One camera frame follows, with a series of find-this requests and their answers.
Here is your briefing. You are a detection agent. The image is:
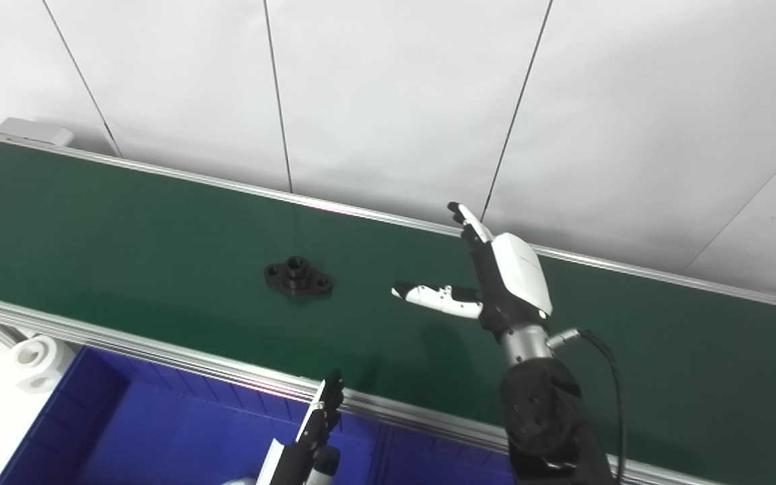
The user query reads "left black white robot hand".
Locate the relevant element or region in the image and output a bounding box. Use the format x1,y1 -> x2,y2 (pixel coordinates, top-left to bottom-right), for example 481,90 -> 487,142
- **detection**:
257,369 -> 345,485

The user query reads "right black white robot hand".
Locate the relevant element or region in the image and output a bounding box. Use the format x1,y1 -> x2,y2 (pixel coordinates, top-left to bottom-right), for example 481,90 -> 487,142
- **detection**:
391,201 -> 554,337

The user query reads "black flanged metal part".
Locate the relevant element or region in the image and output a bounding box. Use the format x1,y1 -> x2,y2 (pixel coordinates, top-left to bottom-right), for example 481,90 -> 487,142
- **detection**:
264,255 -> 333,301

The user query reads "blue plastic bin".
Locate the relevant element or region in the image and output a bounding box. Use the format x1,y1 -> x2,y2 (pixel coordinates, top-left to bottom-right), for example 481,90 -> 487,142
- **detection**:
368,424 -> 517,485
0,346 -> 389,485

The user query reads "green conveyor belt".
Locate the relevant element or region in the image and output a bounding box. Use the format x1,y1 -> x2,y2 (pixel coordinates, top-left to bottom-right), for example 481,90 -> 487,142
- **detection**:
0,118 -> 776,485

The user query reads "white plastic spool part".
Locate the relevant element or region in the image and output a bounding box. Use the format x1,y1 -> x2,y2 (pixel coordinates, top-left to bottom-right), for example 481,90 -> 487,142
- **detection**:
12,335 -> 76,395

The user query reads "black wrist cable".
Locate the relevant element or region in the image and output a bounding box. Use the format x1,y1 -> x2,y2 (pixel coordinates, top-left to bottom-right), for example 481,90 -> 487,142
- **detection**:
548,328 -> 628,485

